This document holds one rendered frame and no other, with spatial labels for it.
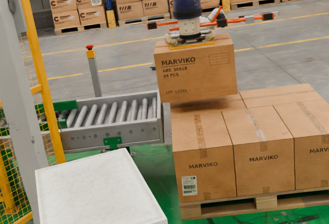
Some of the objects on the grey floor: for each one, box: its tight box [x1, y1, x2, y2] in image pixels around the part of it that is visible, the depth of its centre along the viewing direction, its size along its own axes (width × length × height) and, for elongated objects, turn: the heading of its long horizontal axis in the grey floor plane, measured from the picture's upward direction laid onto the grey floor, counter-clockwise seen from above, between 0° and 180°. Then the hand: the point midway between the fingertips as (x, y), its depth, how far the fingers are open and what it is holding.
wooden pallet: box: [179, 186, 329, 221], centre depth 359 cm, size 120×100×14 cm
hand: (223, 21), depth 349 cm, fingers closed on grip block, 4 cm apart
